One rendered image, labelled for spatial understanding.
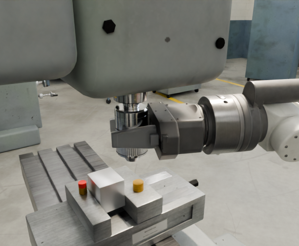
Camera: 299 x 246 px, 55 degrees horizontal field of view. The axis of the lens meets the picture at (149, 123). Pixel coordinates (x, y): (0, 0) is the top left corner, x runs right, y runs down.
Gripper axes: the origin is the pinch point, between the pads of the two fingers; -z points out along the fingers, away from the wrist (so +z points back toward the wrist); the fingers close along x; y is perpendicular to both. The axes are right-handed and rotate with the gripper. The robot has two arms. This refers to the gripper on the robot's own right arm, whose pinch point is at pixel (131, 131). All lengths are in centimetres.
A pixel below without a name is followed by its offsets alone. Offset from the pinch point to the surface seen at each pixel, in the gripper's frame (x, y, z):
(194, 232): -17.6, 36.7, 16.8
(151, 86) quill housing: 9.5, -8.7, 1.3
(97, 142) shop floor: -266, 123, -15
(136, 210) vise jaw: -5.6, 18.4, 0.8
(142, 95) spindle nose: 1.9, -5.6, 1.5
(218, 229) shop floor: -109, 124, 68
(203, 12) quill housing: 8.1, -15.8, 7.0
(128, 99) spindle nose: 2.3, -5.4, -0.4
